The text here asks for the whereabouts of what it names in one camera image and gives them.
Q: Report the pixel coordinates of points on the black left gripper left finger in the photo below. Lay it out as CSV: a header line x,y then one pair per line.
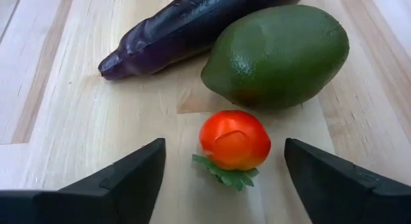
x,y
128,188

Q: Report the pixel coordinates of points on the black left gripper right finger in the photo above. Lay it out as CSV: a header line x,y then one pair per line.
x,y
330,192

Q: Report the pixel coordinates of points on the small red-orange tomato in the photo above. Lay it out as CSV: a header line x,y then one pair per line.
x,y
234,140

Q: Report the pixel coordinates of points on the green avocado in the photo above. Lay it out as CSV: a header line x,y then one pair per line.
x,y
276,57

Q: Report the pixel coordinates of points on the purple eggplant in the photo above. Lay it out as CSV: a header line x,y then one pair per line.
x,y
180,34

